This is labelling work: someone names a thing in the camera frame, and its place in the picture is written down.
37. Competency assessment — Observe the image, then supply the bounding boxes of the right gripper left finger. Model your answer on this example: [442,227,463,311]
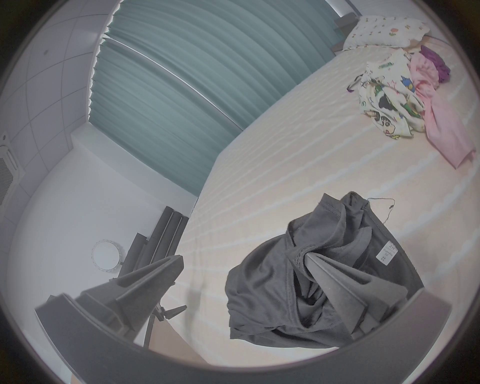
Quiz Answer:
[77,255,184,331]

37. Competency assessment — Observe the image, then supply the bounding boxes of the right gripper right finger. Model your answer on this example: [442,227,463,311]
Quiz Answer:
[305,251,409,335]

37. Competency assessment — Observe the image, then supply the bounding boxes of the black trousers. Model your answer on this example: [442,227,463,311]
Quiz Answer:
[225,191,426,349]

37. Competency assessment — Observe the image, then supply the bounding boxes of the round white mirror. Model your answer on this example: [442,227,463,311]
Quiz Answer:
[92,240,122,272]

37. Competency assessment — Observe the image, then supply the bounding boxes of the bed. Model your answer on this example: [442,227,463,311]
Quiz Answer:
[150,22,480,366]

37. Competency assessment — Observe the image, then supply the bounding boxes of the blue-green curtain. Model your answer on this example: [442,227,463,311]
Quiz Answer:
[88,37,244,196]
[103,0,349,130]

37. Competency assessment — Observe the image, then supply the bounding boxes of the white ceiling air conditioner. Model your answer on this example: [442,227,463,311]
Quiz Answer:
[0,133,25,214]

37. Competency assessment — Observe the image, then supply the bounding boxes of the pink garment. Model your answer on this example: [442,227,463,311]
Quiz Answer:
[409,52,477,168]

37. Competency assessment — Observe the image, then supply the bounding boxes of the white printed garment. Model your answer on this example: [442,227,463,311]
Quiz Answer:
[347,49,426,140]

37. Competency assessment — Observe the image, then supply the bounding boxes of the purple garment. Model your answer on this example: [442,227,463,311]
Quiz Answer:
[420,45,451,84]

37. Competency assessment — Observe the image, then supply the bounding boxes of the white printed pillow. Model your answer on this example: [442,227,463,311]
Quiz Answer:
[341,15,430,51]

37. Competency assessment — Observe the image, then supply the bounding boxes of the grey bedside table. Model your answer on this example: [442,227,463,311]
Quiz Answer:
[332,11,361,53]

